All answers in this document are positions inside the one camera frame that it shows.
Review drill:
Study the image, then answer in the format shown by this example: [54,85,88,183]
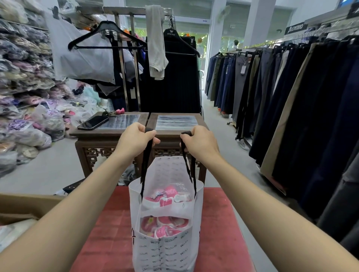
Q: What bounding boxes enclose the person's left hand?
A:
[115,122,161,161]

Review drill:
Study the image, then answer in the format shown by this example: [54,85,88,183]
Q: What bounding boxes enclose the person's right hand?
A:
[179,125,221,163]

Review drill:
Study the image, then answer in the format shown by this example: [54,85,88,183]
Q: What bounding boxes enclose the white tote bag black handles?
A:
[128,127,205,272]

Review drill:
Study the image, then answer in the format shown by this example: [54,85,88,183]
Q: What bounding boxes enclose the person's left forearm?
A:
[0,150,135,272]

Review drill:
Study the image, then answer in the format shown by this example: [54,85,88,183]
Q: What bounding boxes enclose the person's right forearm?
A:
[202,151,359,272]

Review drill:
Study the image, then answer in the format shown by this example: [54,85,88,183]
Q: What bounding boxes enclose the dark wooden carved table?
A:
[69,112,150,177]
[146,113,210,184]

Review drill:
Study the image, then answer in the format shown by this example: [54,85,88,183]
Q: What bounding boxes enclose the key bunch with pink charm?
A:
[102,108,125,117]

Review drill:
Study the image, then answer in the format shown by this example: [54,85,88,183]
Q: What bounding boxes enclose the black hanging garment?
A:
[139,36,202,114]

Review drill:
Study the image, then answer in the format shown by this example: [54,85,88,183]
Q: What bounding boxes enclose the pink packaged garment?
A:
[139,215,190,239]
[144,185,193,207]

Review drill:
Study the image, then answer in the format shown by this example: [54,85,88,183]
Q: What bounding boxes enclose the black smartphone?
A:
[77,115,110,131]

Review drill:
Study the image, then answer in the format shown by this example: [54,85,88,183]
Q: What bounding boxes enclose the metal clothes rack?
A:
[76,6,173,112]

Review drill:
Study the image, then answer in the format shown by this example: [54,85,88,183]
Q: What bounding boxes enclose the black object on floor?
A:
[53,178,86,197]

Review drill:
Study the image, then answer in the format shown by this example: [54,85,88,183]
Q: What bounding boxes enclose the beige cloth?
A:
[145,4,169,81]

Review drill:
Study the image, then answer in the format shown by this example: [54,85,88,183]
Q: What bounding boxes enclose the red felt mat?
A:
[70,186,256,272]

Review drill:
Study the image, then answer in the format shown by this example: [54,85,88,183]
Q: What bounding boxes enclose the black hanger with logo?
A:
[163,27,201,58]

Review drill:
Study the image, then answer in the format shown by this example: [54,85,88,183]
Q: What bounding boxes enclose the large white plastic bag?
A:
[44,13,144,85]

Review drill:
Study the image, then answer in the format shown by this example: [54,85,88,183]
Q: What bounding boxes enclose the empty black clothes hanger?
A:
[67,20,148,51]

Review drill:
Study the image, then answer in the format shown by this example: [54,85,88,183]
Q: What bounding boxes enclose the row of hanging trousers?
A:
[204,35,359,253]

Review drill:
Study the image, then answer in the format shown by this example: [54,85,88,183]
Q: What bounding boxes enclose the pile of packaged garments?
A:
[0,0,99,177]

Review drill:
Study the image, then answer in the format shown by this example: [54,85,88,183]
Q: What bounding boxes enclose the brown cardboard box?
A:
[0,193,67,226]

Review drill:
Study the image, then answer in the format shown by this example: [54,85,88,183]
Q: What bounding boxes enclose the black shop sign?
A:
[284,21,309,36]

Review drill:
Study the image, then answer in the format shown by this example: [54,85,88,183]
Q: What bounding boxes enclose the clear plastic garment packet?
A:
[0,219,39,253]

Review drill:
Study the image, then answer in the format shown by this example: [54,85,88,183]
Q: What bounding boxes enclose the white wall fan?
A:
[217,5,232,23]

